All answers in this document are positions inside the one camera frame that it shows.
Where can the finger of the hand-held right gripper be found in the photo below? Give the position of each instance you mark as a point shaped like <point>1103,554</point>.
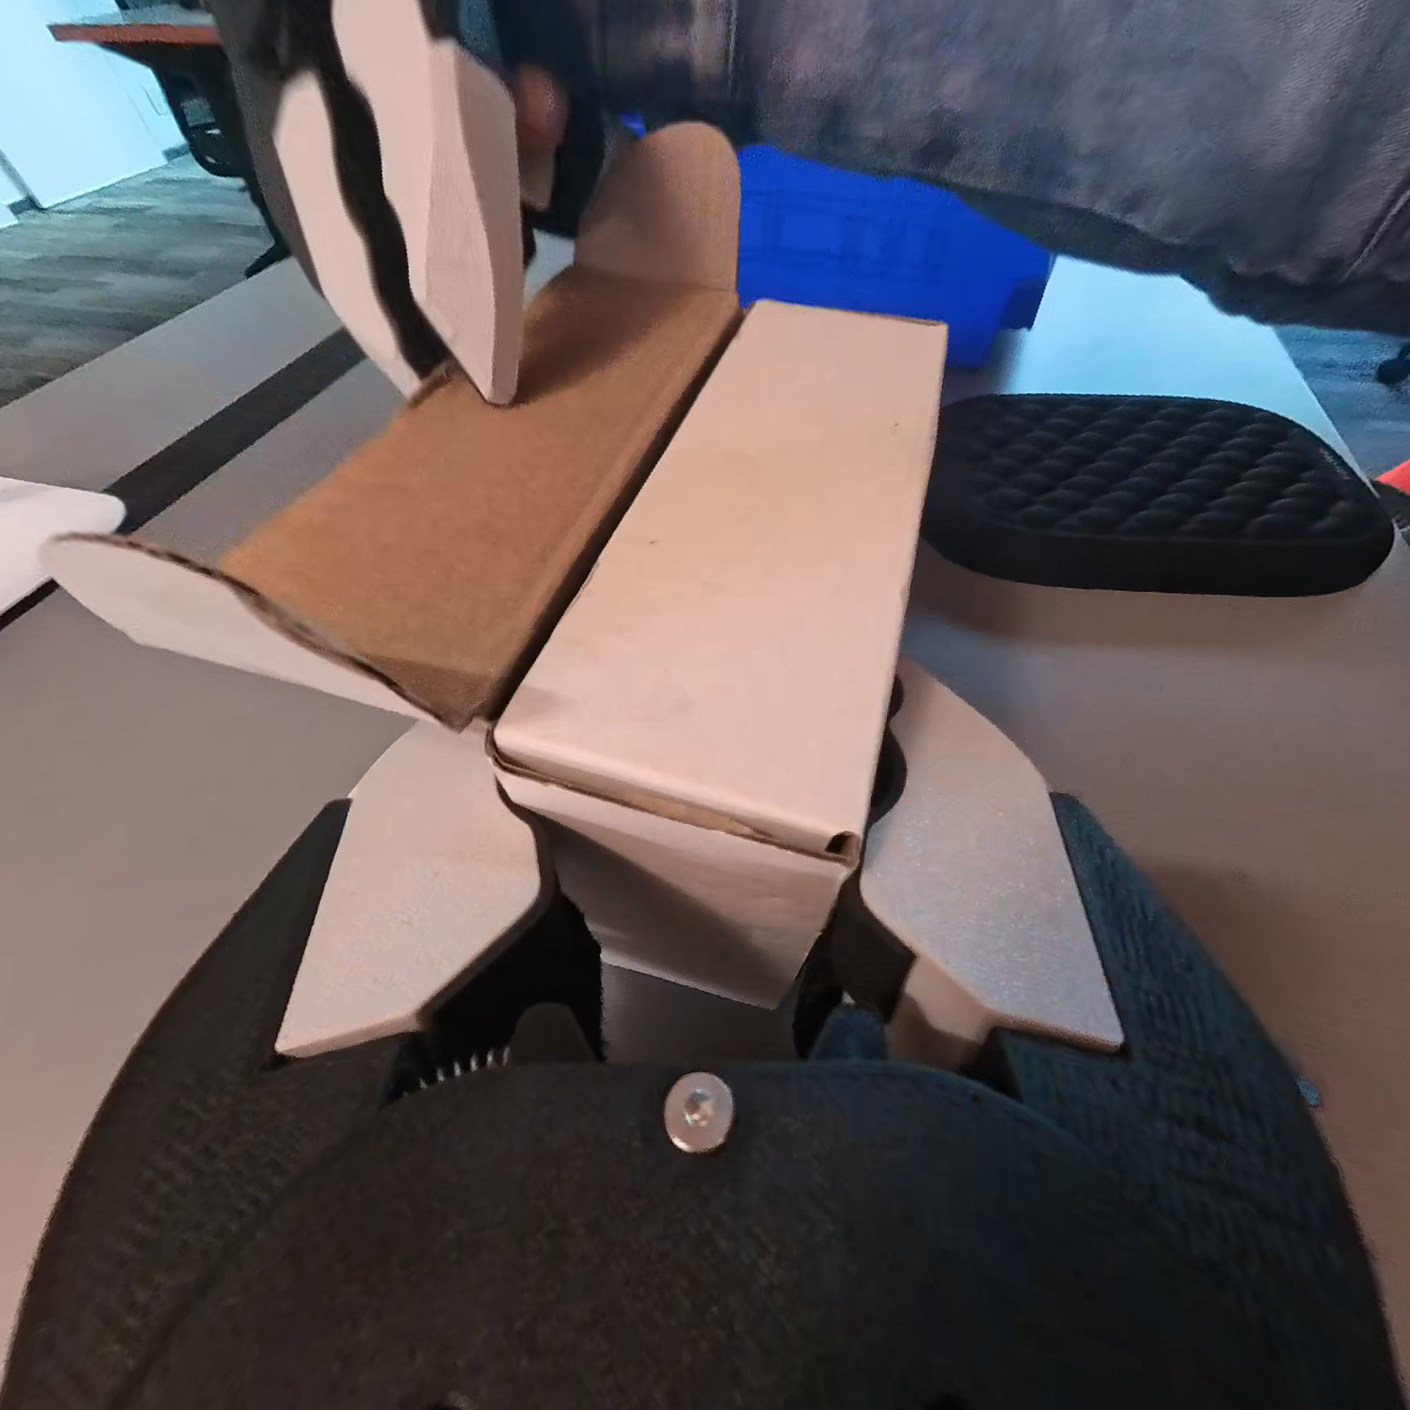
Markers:
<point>473,220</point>
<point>319,186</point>

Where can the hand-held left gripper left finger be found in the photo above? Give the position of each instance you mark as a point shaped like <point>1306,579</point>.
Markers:
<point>418,881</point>

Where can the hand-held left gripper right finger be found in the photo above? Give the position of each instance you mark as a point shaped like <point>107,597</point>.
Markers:
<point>968,881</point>

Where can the white cardboard mailer box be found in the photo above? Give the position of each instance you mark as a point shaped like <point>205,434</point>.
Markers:
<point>749,550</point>

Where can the person's right forearm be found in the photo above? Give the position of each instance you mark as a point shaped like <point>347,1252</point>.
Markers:
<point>1046,109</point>

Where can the wood top office desk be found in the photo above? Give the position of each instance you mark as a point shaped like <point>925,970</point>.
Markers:
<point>133,30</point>

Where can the grey desk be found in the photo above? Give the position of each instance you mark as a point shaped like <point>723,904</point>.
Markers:
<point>143,826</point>

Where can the person's right hand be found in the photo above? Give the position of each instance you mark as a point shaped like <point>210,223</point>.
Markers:
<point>539,121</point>

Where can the black office chair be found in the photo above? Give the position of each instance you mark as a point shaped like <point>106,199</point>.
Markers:
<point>220,142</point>

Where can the blue plastic bin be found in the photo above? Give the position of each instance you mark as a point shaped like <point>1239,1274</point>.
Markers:
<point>859,241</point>

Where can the black wrist rest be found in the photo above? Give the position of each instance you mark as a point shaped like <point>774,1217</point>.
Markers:
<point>1156,495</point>

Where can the small red object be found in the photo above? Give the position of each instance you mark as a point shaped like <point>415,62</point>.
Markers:
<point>1397,490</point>

